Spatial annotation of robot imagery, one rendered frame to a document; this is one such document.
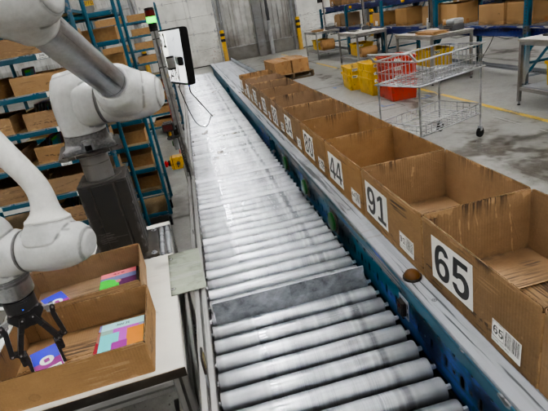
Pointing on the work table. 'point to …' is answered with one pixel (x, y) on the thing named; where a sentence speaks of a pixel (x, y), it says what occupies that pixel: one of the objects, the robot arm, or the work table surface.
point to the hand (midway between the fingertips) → (46, 358)
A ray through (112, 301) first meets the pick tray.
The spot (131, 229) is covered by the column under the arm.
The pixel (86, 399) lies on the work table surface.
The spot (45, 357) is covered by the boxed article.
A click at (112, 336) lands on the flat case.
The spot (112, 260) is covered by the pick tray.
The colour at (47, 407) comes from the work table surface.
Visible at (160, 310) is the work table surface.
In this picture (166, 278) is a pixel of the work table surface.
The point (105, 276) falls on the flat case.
